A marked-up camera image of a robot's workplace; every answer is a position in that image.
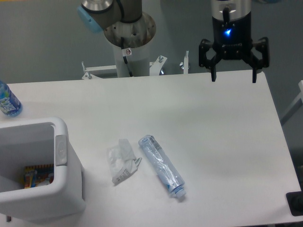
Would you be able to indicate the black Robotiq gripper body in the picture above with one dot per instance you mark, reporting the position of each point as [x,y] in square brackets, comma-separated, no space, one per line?
[233,40]

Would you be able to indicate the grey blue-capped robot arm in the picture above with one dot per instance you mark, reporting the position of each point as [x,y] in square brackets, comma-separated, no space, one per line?
[98,15]

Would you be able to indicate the white plastic trash can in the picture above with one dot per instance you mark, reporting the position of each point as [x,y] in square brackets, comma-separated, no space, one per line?
[39,142]

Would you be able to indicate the white left pedestal bracket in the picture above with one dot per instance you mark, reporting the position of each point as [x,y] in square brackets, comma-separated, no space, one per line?
[99,72]

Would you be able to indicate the clear plastic wrapper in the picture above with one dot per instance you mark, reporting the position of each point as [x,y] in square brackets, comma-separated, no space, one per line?
[122,161]

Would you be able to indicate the blue labelled water bottle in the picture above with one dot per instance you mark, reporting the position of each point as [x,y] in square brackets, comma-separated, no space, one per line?
[9,103]

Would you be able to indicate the white pedestal bracket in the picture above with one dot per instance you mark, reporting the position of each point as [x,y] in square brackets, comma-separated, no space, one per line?
[99,72]
[157,67]
[184,65]

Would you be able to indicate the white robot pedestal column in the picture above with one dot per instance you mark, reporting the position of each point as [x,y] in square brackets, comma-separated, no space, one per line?
[131,45]

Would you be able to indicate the white middle pedestal bracket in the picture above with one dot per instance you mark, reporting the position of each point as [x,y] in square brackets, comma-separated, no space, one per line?
[157,67]

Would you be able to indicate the colourful snack wrapper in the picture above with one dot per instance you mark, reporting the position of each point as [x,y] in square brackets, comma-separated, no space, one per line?
[38,175]

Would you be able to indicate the clear plastic bottle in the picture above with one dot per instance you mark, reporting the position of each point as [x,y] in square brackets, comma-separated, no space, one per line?
[163,166]

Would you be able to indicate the white right pedestal bracket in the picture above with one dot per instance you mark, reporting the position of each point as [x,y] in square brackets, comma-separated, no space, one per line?
[184,65]

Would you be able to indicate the white frame at right edge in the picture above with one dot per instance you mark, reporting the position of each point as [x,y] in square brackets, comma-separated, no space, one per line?
[294,106]

